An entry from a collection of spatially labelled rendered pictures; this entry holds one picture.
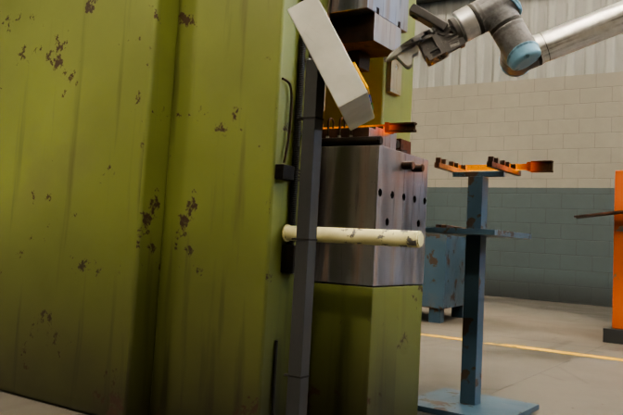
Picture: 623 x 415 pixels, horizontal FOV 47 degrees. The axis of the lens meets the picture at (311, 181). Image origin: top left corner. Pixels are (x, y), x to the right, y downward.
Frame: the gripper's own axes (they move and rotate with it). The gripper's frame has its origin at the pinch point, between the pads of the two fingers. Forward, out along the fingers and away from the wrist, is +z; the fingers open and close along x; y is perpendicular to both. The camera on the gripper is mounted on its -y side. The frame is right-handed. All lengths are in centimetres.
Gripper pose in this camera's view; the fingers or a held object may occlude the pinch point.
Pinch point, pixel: (388, 56)
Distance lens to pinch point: 201.0
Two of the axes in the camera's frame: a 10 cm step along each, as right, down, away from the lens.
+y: 4.5, 8.8, -1.5
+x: 1.4, 0.9, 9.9
